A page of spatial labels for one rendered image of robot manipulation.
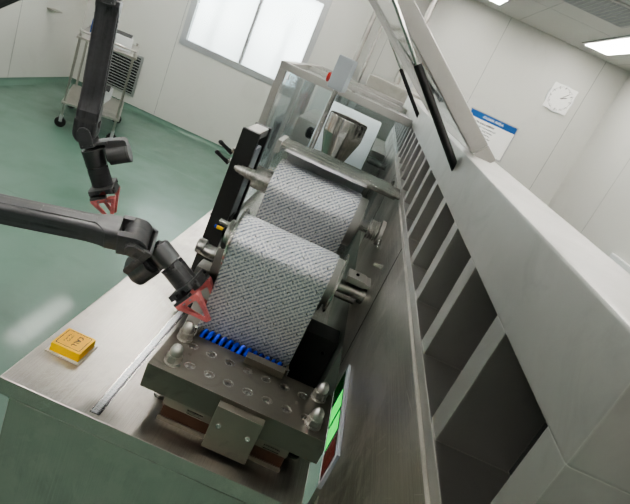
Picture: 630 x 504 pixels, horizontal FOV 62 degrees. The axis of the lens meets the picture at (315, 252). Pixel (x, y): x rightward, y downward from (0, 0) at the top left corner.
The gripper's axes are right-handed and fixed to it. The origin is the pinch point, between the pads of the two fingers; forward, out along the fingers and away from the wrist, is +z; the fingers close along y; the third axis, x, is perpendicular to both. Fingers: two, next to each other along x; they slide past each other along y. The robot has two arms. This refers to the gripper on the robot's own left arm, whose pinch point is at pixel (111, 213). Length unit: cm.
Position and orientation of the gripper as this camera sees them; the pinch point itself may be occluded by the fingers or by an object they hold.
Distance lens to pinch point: 164.4
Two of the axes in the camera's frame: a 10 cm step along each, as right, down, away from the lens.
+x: -9.8, 1.7, -1.1
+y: -1.7, -4.4, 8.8
